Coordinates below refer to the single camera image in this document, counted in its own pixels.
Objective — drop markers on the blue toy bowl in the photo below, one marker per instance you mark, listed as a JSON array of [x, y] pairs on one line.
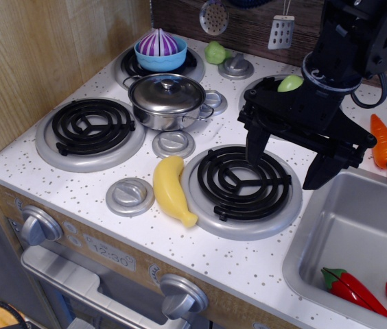
[[163, 63]]

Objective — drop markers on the oven clock display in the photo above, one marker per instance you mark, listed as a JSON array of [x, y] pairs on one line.
[[111, 253]]

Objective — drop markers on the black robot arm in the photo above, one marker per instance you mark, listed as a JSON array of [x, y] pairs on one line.
[[352, 46]]

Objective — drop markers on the hanging silver spatula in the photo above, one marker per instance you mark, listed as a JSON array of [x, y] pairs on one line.
[[282, 29]]

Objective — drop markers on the small stainless steel pot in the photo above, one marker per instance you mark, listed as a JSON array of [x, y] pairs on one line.
[[170, 122]]

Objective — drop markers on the front right black burner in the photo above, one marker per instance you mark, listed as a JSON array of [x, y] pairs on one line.
[[236, 200]]

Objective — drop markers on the red toy chili pepper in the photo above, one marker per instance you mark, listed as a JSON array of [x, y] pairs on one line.
[[341, 283]]

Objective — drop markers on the grey stovetop knob middle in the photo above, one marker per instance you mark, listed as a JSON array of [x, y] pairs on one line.
[[173, 143]]

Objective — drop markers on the yellow toy banana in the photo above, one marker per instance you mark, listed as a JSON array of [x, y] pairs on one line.
[[169, 193]]

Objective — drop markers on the green toy lettuce piece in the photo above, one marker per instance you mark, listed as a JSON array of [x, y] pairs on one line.
[[215, 53]]

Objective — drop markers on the grey stovetop knob back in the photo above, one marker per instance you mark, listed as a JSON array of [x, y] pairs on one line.
[[236, 68]]

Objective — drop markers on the grey oven dial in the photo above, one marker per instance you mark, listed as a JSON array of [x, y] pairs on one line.
[[39, 226], [181, 297]]

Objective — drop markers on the silver pot lid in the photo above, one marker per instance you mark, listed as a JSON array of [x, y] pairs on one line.
[[166, 94]]

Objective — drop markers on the purple striped toy onion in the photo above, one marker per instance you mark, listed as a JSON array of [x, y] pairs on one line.
[[158, 43]]

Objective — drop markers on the light green toy fruit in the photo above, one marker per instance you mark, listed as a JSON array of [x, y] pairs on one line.
[[290, 83]]

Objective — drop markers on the front left black burner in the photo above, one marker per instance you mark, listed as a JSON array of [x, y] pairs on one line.
[[89, 135]]

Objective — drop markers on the grey oven door handle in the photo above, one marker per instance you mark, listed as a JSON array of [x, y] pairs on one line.
[[82, 285]]

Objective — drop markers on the hanging silver skimmer spoon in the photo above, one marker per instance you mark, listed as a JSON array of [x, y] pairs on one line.
[[213, 17]]

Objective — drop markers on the black burner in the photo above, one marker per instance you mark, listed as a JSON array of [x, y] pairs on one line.
[[236, 200], [127, 69], [89, 135]]

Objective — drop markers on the grey stovetop knob by pot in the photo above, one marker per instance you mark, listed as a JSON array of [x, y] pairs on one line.
[[215, 101]]

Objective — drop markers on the back left black burner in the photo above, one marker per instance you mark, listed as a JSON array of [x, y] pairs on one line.
[[127, 69]]

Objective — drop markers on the right grey oven dial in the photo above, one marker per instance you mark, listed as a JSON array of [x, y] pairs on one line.
[[181, 297]]

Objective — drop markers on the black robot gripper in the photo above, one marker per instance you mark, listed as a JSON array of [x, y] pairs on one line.
[[314, 109]]

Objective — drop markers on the grey stovetop knob front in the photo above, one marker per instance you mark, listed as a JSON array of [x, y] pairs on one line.
[[130, 197]]

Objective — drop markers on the left grey oven dial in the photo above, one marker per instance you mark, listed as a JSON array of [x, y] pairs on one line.
[[39, 226]]

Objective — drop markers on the silver toy sink basin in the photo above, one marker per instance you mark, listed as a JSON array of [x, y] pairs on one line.
[[343, 226]]

